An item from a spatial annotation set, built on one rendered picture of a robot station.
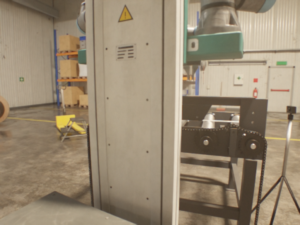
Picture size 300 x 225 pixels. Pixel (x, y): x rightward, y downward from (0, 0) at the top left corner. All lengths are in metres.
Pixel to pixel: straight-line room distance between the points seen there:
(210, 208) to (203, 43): 1.28
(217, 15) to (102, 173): 0.67
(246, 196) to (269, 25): 9.99
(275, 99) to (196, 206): 9.47
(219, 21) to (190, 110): 0.87
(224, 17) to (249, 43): 10.07
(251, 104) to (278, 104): 9.44
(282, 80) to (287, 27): 2.45
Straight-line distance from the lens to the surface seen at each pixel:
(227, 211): 1.65
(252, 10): 0.80
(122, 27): 0.66
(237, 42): 0.62
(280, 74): 10.79
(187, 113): 1.42
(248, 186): 1.54
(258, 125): 1.43
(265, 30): 10.97
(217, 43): 0.63
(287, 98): 10.91
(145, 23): 0.61
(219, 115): 2.34
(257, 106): 1.41
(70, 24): 14.23
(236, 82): 10.29
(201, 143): 1.36
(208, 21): 0.66
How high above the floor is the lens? 1.24
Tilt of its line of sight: 8 degrees down
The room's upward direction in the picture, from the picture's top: straight up
